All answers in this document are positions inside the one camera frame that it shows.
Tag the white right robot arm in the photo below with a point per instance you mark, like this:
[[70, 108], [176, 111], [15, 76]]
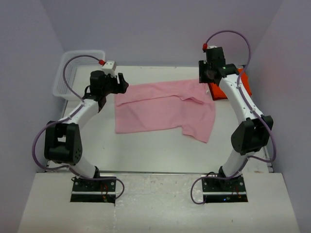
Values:
[[253, 129]]

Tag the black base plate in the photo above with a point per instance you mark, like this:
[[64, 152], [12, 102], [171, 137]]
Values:
[[93, 191], [223, 191]]

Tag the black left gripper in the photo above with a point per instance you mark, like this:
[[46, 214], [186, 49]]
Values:
[[121, 88]]

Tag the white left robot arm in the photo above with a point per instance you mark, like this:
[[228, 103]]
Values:
[[63, 143]]

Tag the orange folded t shirt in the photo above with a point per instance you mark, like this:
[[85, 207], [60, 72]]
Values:
[[218, 94]]

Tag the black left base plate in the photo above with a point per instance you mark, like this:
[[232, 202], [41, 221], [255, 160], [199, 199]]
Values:
[[93, 191]]

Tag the white plastic basket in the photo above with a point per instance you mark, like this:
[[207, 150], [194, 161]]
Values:
[[66, 75]]

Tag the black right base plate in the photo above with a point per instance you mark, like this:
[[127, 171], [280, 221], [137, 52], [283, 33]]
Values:
[[223, 191]]

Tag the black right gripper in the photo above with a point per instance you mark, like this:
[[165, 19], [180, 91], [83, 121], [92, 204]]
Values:
[[203, 79]]

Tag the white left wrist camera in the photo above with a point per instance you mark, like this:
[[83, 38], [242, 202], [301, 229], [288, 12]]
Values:
[[109, 68]]

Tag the pink t shirt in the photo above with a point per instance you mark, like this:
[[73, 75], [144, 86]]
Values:
[[166, 105]]

